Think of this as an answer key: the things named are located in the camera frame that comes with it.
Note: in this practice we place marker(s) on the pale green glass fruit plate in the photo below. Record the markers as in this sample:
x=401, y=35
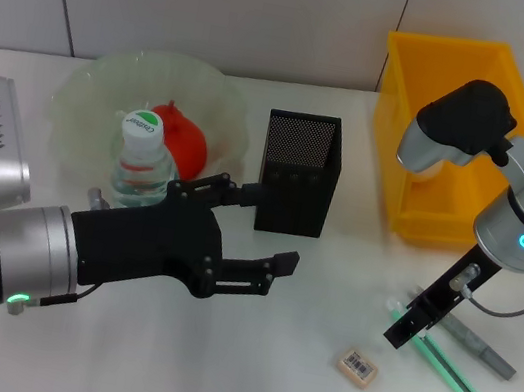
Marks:
x=98, y=91

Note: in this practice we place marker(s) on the black mesh pen holder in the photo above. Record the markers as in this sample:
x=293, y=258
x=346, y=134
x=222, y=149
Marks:
x=298, y=162

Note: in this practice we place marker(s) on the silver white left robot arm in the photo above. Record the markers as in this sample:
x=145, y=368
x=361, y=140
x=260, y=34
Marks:
x=3, y=252

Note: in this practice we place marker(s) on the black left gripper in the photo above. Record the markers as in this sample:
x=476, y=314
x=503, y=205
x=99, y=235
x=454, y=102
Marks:
x=147, y=242

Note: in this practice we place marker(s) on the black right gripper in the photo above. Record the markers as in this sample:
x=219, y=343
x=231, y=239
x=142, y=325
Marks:
x=454, y=286

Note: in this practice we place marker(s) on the mint green utility knife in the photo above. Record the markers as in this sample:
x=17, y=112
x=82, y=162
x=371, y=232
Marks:
x=454, y=374

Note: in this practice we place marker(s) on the white paper ball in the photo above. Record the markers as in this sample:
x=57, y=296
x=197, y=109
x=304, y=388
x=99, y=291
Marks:
x=425, y=176

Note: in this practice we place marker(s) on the grey marker pen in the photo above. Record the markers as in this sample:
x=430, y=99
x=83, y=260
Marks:
x=479, y=346

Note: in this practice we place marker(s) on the beige barcode eraser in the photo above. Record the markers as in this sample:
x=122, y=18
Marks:
x=357, y=367

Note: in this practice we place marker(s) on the yellow plastic bin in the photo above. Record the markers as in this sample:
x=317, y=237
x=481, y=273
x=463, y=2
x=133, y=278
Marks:
x=400, y=103

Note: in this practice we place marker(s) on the right wrist camera housing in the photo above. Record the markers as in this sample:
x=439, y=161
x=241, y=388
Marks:
x=463, y=120

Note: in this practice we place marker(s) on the clear green-label water bottle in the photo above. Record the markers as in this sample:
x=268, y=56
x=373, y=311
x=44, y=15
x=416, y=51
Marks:
x=140, y=169

